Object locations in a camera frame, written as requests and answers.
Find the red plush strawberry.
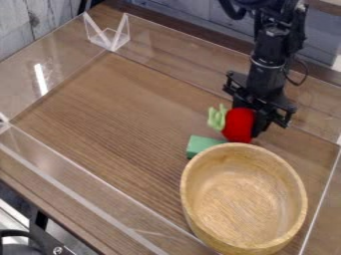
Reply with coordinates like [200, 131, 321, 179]
[208, 105, 255, 143]

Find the wooden bowl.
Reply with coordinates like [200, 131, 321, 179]
[180, 142, 308, 255]

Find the clear acrylic corner bracket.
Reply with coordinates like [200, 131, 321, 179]
[83, 13, 132, 52]

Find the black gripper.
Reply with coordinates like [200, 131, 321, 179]
[222, 71, 297, 137]

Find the green foam block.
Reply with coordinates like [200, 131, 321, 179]
[186, 135, 226, 158]

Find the black table frame bracket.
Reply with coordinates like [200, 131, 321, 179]
[30, 207, 77, 255]

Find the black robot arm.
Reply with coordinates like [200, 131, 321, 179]
[218, 0, 309, 142]

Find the clear acrylic tray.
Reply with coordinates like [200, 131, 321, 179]
[0, 5, 341, 255]

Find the black cable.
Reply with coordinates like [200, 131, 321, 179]
[284, 58, 311, 88]

